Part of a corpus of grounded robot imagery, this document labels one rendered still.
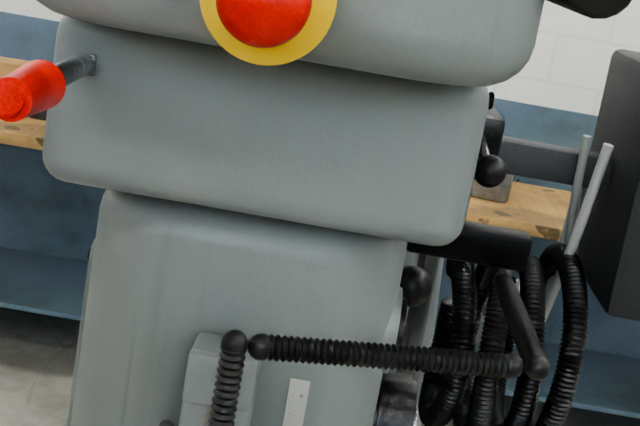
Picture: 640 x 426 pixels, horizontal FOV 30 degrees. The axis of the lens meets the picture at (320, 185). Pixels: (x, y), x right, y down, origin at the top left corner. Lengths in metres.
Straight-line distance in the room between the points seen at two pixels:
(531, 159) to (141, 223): 0.46
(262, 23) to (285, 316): 0.26
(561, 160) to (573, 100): 4.01
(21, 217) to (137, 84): 4.66
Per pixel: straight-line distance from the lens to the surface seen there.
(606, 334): 5.35
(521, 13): 0.57
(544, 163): 1.08
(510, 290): 0.78
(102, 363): 0.75
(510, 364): 0.66
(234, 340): 0.61
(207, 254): 0.70
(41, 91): 0.54
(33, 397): 4.40
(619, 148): 1.08
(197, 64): 0.65
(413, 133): 0.65
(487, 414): 1.04
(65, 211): 5.25
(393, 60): 0.55
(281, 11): 0.49
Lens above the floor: 1.80
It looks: 12 degrees down
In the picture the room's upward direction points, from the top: 10 degrees clockwise
